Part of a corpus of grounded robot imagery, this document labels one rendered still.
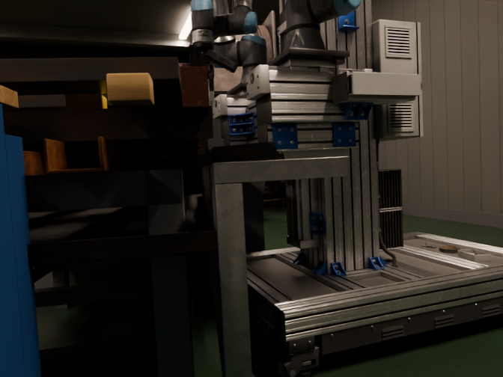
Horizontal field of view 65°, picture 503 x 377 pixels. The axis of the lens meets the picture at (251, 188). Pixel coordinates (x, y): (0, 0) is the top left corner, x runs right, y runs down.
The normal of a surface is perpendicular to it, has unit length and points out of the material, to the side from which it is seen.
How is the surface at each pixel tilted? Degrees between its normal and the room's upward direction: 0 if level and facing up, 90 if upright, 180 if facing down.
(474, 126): 90
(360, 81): 90
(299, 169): 90
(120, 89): 90
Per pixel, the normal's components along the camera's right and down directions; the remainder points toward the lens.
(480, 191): -0.94, 0.07
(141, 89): 0.14, 0.05
